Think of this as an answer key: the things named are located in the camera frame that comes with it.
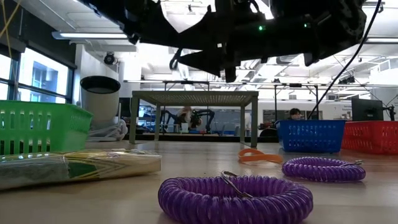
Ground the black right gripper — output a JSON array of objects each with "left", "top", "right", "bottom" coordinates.
[{"left": 178, "top": 0, "right": 280, "bottom": 83}]

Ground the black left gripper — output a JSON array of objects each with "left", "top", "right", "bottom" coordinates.
[{"left": 155, "top": 9, "right": 224, "bottom": 50}]

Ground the orange rubber band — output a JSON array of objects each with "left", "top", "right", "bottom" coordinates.
[{"left": 238, "top": 147, "right": 285, "bottom": 165}]

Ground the purple coil wristband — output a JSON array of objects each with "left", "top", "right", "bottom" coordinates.
[
  {"left": 281, "top": 156, "right": 367, "bottom": 183},
  {"left": 157, "top": 170, "right": 314, "bottom": 224}
]

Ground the yellow green crayon box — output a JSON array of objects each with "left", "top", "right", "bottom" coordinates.
[{"left": 0, "top": 148, "right": 163, "bottom": 191}]

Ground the green perforated metal shelf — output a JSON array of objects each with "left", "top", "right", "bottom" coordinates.
[{"left": 129, "top": 90, "right": 261, "bottom": 147}]

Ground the person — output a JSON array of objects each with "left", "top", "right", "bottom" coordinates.
[
  {"left": 177, "top": 106, "right": 193, "bottom": 125},
  {"left": 287, "top": 107, "right": 302, "bottom": 121}
]

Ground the black chair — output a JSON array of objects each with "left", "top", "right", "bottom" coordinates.
[{"left": 259, "top": 127, "right": 279, "bottom": 138}]

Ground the linear ceiling light strip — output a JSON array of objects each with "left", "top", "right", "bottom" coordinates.
[{"left": 52, "top": 30, "right": 398, "bottom": 44}]

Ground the white cylinder with black top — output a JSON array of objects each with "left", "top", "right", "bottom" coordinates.
[{"left": 80, "top": 75, "right": 122, "bottom": 131}]

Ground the black track light cluster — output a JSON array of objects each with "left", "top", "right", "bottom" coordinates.
[{"left": 338, "top": 75, "right": 356, "bottom": 85}]

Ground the blue plastic basket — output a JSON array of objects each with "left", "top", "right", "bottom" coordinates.
[{"left": 275, "top": 119, "right": 346, "bottom": 154}]

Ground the black monitor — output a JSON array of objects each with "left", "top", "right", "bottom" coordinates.
[{"left": 351, "top": 95, "right": 385, "bottom": 122}]

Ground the large window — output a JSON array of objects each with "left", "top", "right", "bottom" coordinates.
[{"left": 0, "top": 46, "right": 75, "bottom": 104}]

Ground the green plastic basket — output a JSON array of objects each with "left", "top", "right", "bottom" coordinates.
[{"left": 0, "top": 100, "right": 93, "bottom": 156}]

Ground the red plastic basket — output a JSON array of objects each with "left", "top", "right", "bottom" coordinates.
[{"left": 341, "top": 120, "right": 398, "bottom": 156}]

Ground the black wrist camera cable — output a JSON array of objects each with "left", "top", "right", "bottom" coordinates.
[{"left": 169, "top": 47, "right": 185, "bottom": 71}]

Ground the distant black table frame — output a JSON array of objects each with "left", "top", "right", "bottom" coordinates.
[{"left": 123, "top": 80, "right": 321, "bottom": 122}]

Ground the silver ventilation duct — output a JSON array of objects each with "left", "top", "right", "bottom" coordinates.
[{"left": 236, "top": 55, "right": 307, "bottom": 78}]

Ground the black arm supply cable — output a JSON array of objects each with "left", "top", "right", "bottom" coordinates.
[{"left": 307, "top": 0, "right": 382, "bottom": 121}]

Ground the white coiled rope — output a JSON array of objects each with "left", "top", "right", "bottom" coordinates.
[{"left": 86, "top": 119, "right": 129, "bottom": 141}]

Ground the yellow hanging cable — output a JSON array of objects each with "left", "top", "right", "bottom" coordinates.
[{"left": 0, "top": 0, "right": 21, "bottom": 60}]

